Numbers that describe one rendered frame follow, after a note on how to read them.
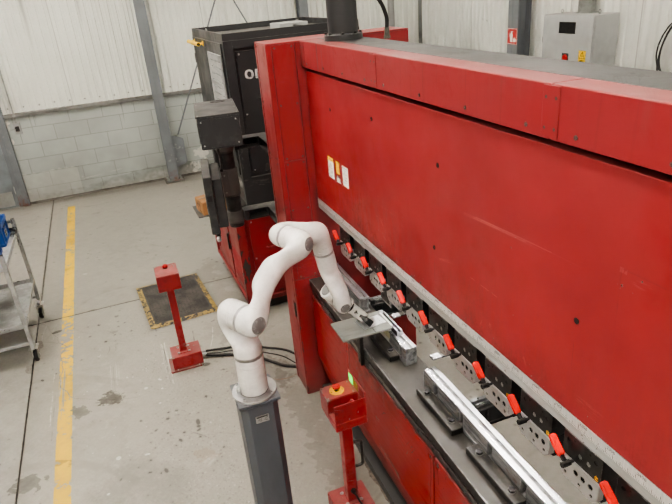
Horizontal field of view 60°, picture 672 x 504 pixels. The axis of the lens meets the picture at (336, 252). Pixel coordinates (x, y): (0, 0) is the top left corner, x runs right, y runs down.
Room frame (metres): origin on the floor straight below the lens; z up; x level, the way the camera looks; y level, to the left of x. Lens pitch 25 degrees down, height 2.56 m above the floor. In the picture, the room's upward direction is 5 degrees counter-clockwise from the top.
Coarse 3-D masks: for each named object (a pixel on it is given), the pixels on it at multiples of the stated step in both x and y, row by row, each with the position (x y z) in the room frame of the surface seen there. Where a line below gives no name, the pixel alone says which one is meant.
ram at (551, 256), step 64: (320, 128) 3.18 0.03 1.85; (384, 128) 2.39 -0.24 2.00; (448, 128) 1.92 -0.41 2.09; (320, 192) 3.28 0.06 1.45; (384, 192) 2.42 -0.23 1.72; (448, 192) 1.92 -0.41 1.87; (512, 192) 1.58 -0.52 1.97; (576, 192) 1.35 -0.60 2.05; (640, 192) 1.17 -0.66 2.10; (448, 256) 1.92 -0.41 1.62; (512, 256) 1.57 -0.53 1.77; (576, 256) 1.33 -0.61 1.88; (640, 256) 1.15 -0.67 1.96; (448, 320) 1.92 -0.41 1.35; (512, 320) 1.56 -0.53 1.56; (576, 320) 1.30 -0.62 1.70; (640, 320) 1.12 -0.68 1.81; (576, 384) 1.28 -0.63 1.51; (640, 384) 1.10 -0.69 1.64; (640, 448) 1.07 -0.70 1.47
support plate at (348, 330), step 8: (376, 312) 2.61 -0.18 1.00; (344, 320) 2.56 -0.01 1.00; (352, 320) 2.56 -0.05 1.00; (336, 328) 2.49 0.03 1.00; (344, 328) 2.49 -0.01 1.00; (352, 328) 2.48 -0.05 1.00; (360, 328) 2.47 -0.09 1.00; (376, 328) 2.46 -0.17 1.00; (384, 328) 2.45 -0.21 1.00; (392, 328) 2.46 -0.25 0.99; (344, 336) 2.41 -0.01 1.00; (352, 336) 2.41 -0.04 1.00; (360, 336) 2.40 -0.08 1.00
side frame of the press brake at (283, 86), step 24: (264, 48) 3.29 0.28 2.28; (288, 48) 3.31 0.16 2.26; (264, 72) 3.36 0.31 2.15; (288, 72) 3.31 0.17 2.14; (264, 96) 3.43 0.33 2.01; (288, 96) 3.31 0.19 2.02; (264, 120) 3.49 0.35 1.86; (288, 120) 3.30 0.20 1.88; (288, 144) 3.29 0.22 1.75; (312, 144) 3.34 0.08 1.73; (288, 168) 3.29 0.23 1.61; (312, 168) 3.33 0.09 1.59; (288, 192) 3.28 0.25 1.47; (312, 192) 3.33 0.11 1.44; (288, 216) 3.28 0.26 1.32; (312, 216) 3.33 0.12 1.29; (312, 264) 3.32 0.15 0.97; (288, 288) 3.43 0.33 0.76; (312, 312) 3.30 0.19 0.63; (312, 336) 3.30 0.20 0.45; (408, 336) 3.53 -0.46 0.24; (312, 360) 3.29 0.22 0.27; (312, 384) 3.28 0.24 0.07
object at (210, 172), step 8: (200, 160) 3.70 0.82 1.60; (208, 168) 3.48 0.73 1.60; (216, 168) 3.57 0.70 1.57; (208, 176) 3.31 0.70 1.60; (216, 176) 3.39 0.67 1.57; (208, 184) 3.29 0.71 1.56; (216, 184) 3.32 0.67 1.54; (208, 192) 3.28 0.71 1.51; (216, 192) 3.32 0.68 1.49; (208, 200) 3.28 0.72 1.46; (216, 200) 3.32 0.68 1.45; (224, 200) 3.33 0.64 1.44; (208, 208) 3.28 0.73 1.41; (216, 208) 3.32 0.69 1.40; (224, 208) 3.33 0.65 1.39; (216, 216) 3.29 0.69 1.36; (224, 216) 3.33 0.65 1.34; (216, 224) 3.29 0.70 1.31; (224, 224) 3.32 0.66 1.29; (216, 232) 3.29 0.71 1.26
